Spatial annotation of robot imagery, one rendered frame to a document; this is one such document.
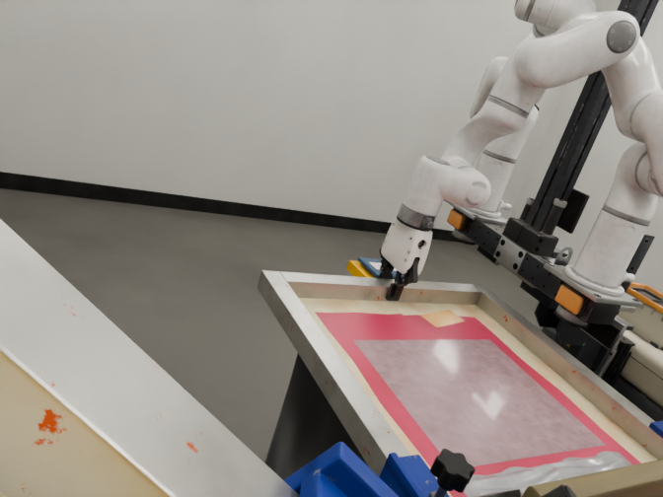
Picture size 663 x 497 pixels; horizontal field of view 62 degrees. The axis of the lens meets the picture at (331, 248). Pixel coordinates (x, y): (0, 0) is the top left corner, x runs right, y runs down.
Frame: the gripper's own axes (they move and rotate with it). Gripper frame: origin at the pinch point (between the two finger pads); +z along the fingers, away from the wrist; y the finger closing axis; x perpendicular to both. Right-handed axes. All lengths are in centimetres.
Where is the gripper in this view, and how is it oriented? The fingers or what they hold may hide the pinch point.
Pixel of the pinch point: (389, 286)
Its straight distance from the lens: 119.3
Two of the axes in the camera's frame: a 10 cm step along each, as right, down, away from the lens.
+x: -8.6, -0.8, -5.1
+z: -3.0, 8.9, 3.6
